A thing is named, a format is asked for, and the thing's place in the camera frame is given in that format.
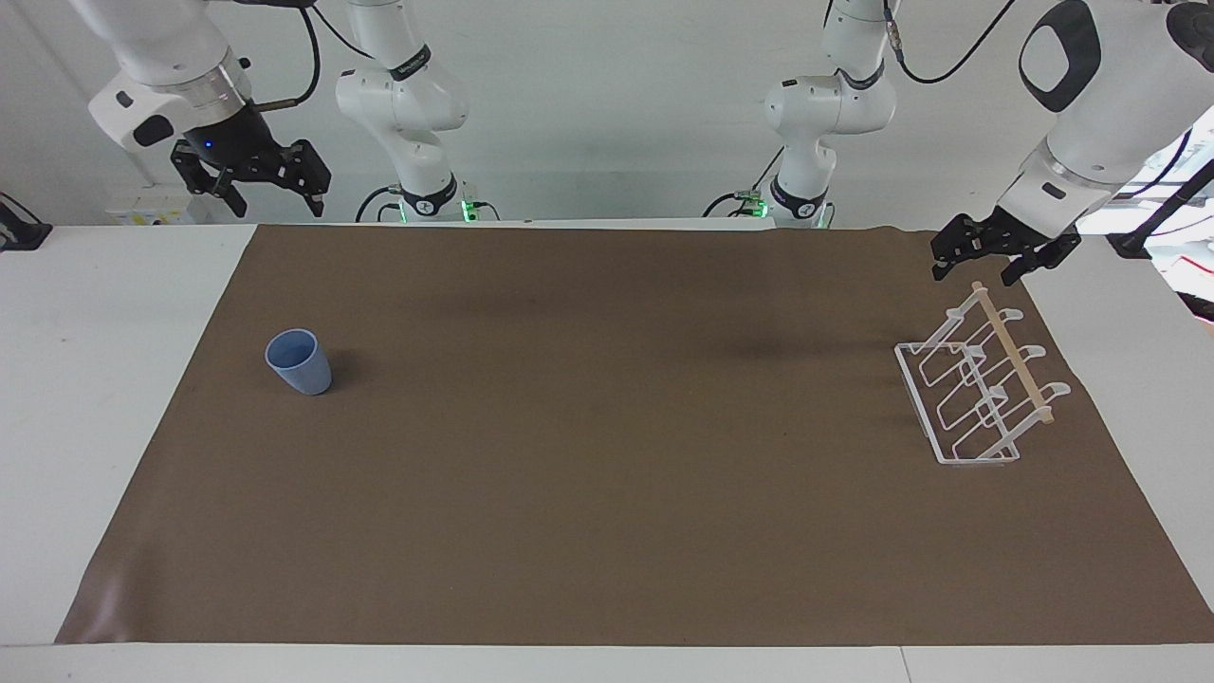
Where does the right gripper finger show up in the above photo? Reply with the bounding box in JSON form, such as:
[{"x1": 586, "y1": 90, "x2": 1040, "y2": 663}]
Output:
[
  {"x1": 170, "y1": 139, "x2": 249, "y2": 219},
  {"x1": 269, "y1": 138, "x2": 334, "y2": 219}
]

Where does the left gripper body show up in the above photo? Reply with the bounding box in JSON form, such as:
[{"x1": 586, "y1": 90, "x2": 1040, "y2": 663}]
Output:
[{"x1": 980, "y1": 206, "x2": 1046, "y2": 257}]

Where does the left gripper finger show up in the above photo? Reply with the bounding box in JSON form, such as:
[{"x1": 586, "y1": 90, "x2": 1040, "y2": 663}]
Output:
[
  {"x1": 1000, "y1": 231, "x2": 1083, "y2": 287},
  {"x1": 930, "y1": 214, "x2": 988, "y2": 283}
]

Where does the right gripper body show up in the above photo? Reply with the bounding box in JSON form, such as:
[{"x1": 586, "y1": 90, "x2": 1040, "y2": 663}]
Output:
[{"x1": 181, "y1": 99, "x2": 288, "y2": 179}]

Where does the blue cup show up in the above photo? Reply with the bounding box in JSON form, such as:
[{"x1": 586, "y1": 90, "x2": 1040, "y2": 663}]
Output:
[{"x1": 265, "y1": 328, "x2": 334, "y2": 397}]

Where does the black stand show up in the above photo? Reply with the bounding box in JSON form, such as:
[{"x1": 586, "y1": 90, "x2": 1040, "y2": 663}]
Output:
[
  {"x1": 1108, "y1": 159, "x2": 1214, "y2": 261},
  {"x1": 0, "y1": 192, "x2": 54, "y2": 253}
]

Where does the black cable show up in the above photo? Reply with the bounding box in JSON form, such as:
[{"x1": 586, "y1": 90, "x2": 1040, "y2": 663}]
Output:
[
  {"x1": 309, "y1": 4, "x2": 354, "y2": 61},
  {"x1": 882, "y1": 0, "x2": 1018, "y2": 85},
  {"x1": 703, "y1": 145, "x2": 790, "y2": 220},
  {"x1": 233, "y1": 0, "x2": 323, "y2": 114},
  {"x1": 355, "y1": 184, "x2": 406, "y2": 225}
]

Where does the white wire cup holder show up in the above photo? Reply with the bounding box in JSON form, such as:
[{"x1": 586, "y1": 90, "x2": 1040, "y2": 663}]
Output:
[{"x1": 894, "y1": 281, "x2": 1073, "y2": 467}]

